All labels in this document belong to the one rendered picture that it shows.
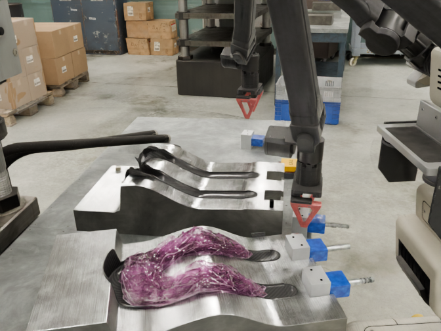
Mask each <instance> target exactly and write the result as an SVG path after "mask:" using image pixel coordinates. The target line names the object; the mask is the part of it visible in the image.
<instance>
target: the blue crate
mask: <svg viewBox="0 0 441 331"><path fill-rule="evenodd" d="M323 103H325V111H326V119H325V124H330V125H337V124H339V112H340V105H341V103H340V102H323ZM274 120H276V121H291V120H290V117H289V102H288V100H280V99H275V115H274Z"/></svg>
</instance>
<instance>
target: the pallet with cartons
mask: <svg viewBox="0 0 441 331"><path fill-rule="evenodd" d="M34 24H35V30H36V35H37V42H38V46H39V52H40V55H41V62H42V67H43V73H44V76H45V83H46V87H47V89H50V90H51V91H52V95H53V97H63V96H65V93H66V91H65V89H70V90H75V89H77V88H78V87H79V85H78V83H79V82H88V81H90V80H89V72H88V66H87V57H86V52H85V47H84V44H83V35H82V30H81V23H80V22H34Z"/></svg>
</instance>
